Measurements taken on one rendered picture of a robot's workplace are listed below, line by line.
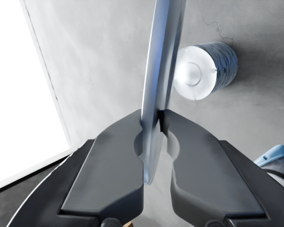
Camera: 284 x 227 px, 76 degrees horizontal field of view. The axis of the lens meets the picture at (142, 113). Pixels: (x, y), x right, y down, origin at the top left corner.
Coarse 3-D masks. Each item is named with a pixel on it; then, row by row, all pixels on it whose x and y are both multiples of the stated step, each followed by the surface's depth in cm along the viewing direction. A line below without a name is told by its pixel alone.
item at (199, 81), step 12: (192, 48) 93; (180, 60) 100; (192, 60) 95; (204, 60) 90; (180, 72) 103; (192, 72) 97; (204, 72) 92; (216, 72) 88; (180, 84) 106; (192, 84) 99; (204, 84) 95; (192, 96) 102; (204, 96) 97
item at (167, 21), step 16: (160, 0) 9; (176, 0) 12; (160, 16) 9; (176, 16) 14; (160, 32) 9; (176, 32) 26; (160, 48) 9; (176, 48) 28; (160, 64) 10; (176, 64) 35; (160, 80) 10; (144, 96) 10; (160, 96) 12; (144, 112) 11; (144, 128) 11; (144, 144) 12; (160, 144) 26; (144, 160) 13; (144, 176) 15
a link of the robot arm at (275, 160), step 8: (272, 152) 45; (280, 152) 45; (256, 160) 51; (264, 160) 46; (272, 160) 45; (280, 160) 44; (264, 168) 45; (272, 168) 44; (280, 168) 43; (272, 176) 42; (280, 176) 41
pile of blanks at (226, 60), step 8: (208, 48) 92; (216, 48) 95; (224, 48) 99; (216, 56) 90; (224, 56) 95; (232, 56) 99; (216, 64) 88; (224, 64) 93; (232, 64) 100; (224, 72) 95; (232, 72) 100; (216, 80) 90; (224, 80) 98; (232, 80) 109; (216, 88) 96
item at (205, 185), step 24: (168, 120) 11; (168, 144) 10; (192, 144) 9; (216, 144) 9; (192, 168) 7; (216, 168) 7; (192, 192) 6; (216, 192) 6; (240, 192) 6; (192, 216) 7; (216, 216) 6; (240, 216) 6
